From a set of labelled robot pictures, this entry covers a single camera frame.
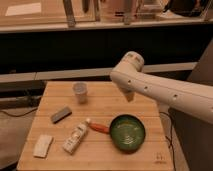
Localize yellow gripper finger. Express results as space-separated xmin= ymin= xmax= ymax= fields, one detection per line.
xmin=124 ymin=91 xmax=134 ymax=102

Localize white ceramic cup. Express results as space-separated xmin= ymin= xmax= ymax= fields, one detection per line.
xmin=73 ymin=82 xmax=87 ymax=104

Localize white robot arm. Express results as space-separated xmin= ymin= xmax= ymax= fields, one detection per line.
xmin=110 ymin=51 xmax=213 ymax=124

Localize grey sharpening block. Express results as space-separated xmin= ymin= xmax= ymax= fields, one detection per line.
xmin=50 ymin=107 xmax=72 ymax=124

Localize white lotion bottle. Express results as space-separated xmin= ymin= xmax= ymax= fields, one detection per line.
xmin=62 ymin=118 xmax=91 ymax=154

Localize white paper sheet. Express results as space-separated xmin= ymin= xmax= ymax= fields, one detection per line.
xmin=5 ymin=2 xmax=41 ymax=16

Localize green pan orange handle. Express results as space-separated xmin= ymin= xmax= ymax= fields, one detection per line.
xmin=89 ymin=114 xmax=146 ymax=153

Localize black cable right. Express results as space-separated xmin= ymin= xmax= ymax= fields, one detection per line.
xmin=159 ymin=111 xmax=178 ymax=171

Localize black cable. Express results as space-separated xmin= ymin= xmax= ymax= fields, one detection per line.
xmin=159 ymin=111 xmax=178 ymax=171
xmin=0 ymin=107 xmax=38 ymax=118

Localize black cable left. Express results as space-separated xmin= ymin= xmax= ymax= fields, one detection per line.
xmin=0 ymin=107 xmax=38 ymax=118

